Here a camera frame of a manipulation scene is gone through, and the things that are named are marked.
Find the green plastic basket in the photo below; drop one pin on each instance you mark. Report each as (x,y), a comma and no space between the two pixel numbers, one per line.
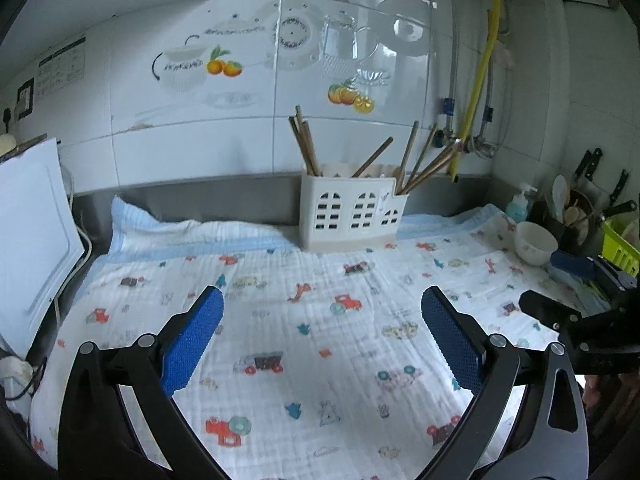
(621,244)

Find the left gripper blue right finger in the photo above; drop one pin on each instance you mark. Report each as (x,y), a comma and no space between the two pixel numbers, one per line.
(463,353)

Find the white appliance lid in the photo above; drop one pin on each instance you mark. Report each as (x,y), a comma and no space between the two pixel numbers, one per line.
(39,243)

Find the white cartoon print cloth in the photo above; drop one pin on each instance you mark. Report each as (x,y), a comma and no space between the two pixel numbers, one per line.
(322,367)

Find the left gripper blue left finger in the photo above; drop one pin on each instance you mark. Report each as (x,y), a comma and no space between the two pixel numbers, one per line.
(185,338)

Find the white ceramic bowl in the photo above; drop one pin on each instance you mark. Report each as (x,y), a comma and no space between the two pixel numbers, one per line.
(534,244)

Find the black utensil crock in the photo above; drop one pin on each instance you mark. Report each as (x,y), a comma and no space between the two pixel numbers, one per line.
(584,209)

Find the white house-shaped utensil holder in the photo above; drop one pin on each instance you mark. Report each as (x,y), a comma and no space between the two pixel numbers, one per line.
(343,214)

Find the teal soap pump bottle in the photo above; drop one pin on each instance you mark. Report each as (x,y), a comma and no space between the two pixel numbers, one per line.
(518,208)

